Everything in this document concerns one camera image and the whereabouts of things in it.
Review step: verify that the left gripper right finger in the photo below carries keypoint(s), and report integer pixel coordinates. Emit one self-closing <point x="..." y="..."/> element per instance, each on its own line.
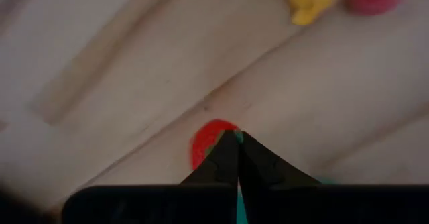
<point x="264" y="168"/>

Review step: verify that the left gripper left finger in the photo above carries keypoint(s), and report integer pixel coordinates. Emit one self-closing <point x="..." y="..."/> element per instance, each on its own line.
<point x="221" y="167"/>

